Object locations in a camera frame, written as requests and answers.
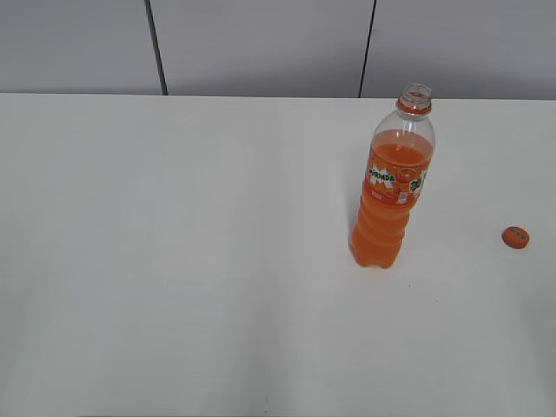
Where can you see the orange soda plastic bottle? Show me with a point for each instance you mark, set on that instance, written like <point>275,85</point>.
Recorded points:
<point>400,153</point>

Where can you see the orange bottle cap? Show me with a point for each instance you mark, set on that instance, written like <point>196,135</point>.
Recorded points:
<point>515,237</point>

